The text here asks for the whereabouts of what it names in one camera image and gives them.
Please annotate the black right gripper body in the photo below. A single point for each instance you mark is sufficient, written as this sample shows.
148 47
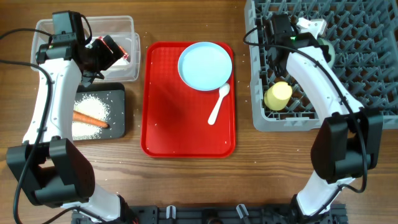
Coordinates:
276 68

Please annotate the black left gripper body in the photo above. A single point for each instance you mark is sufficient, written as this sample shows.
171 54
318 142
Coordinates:
94 66

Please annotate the red snack wrapper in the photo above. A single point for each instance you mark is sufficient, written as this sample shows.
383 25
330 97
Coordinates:
116 50

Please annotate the yellow plastic cup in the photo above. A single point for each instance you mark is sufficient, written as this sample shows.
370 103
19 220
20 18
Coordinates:
277 96

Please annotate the white rice pile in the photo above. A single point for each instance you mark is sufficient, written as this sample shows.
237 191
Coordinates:
91 106

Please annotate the green bowl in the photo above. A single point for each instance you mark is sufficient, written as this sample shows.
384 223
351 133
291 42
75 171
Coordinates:
331 51

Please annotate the orange carrot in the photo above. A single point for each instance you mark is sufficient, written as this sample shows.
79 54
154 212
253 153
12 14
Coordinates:
82 118

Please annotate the white plastic spoon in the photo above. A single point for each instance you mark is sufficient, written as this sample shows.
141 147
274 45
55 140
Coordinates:
223 91

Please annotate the light blue plate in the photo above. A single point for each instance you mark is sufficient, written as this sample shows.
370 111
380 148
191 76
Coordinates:
204 66

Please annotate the white napkin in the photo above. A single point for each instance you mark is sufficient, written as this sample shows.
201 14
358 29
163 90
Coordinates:
120 64

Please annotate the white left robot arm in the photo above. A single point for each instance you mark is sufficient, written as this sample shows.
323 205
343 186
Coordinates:
48 167

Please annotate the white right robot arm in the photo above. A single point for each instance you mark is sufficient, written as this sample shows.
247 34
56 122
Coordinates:
348 141

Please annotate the black waste tray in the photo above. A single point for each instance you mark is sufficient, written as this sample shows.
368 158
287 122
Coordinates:
113 94

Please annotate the grey dishwasher rack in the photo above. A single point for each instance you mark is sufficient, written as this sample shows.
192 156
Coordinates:
364 36

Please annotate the clear plastic bin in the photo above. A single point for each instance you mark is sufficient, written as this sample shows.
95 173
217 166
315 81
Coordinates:
87 30

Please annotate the red plastic tray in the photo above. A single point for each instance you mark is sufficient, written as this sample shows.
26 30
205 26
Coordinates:
175 115

